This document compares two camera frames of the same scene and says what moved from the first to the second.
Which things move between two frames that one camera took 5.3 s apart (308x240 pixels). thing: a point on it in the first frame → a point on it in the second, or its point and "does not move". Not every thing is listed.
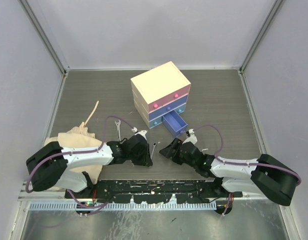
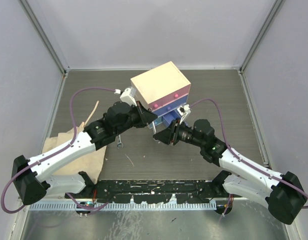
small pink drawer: (155, 105) does not move
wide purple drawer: (167, 108) does not move
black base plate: (158, 191) does not move
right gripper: (167, 151) → (166, 136)
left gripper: (145, 160) → (145, 116)
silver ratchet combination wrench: (154, 144) → (154, 130)
